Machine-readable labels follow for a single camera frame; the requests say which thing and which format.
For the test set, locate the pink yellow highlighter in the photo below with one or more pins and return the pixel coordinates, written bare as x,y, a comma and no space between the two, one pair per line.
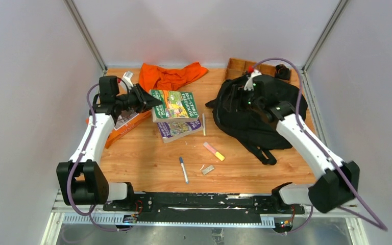
214,151

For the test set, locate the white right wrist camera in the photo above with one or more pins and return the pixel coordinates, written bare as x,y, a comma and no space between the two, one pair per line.
251,74

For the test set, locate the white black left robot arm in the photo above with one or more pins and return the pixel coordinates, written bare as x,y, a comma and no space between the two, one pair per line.
81,179

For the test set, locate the black student backpack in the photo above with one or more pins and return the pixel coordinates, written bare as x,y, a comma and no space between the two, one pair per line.
256,131

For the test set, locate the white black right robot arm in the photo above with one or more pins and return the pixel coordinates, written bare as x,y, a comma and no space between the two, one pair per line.
336,180

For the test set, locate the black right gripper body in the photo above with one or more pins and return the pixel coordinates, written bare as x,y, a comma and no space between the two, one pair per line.
247,103

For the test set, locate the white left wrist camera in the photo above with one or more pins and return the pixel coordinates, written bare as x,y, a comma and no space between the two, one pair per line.
126,81

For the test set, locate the white pencil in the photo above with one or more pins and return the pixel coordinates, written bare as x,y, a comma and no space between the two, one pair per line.
204,124

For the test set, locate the orange cover book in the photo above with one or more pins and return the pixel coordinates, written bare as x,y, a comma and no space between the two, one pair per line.
125,123

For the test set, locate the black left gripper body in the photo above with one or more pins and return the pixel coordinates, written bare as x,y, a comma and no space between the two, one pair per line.
139,99

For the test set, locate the green treehouse paperback book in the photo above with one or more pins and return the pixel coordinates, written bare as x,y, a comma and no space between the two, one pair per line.
176,106

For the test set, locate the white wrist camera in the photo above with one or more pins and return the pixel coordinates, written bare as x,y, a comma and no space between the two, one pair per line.
251,74
126,81

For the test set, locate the purple paperback book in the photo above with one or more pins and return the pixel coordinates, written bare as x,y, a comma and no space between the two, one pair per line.
171,131

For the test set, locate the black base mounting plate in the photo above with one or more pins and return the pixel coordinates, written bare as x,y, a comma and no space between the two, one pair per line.
203,208

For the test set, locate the aluminium frame rail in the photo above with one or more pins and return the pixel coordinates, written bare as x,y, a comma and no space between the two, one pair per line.
97,226

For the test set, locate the orange cloth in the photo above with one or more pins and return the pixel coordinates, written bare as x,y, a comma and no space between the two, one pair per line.
156,77

